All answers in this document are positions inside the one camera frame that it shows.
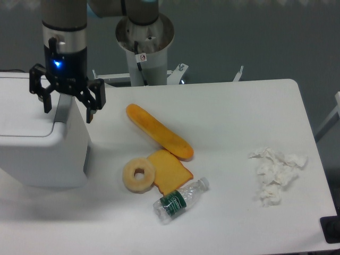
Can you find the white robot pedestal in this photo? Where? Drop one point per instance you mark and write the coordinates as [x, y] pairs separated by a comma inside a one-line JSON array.
[[146, 49]]

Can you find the orange toast slice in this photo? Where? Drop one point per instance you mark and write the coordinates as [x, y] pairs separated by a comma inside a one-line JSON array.
[[170, 174]]

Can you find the crumpled white tissue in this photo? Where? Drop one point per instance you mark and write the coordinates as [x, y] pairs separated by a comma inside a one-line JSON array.
[[276, 171]]

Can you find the black device at edge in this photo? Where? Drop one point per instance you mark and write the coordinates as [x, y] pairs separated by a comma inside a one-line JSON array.
[[330, 228]]

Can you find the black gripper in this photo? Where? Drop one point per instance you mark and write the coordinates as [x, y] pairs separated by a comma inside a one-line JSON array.
[[67, 74]]

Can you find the beige donut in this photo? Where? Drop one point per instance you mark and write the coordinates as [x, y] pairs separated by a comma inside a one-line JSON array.
[[138, 175]]

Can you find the long orange bread loaf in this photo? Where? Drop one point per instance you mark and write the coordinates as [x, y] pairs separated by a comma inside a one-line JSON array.
[[159, 132]]

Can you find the white trash can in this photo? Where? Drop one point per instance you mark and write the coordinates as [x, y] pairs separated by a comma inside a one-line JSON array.
[[39, 149]]

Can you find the white frame at right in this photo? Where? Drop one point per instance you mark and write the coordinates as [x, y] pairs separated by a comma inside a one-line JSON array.
[[331, 119]]

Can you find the crushed clear plastic bottle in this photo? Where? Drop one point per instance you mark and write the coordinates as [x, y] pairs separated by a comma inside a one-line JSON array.
[[176, 202]]

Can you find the white metal base frame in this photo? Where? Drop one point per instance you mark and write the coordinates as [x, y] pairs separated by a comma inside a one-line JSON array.
[[175, 76]]

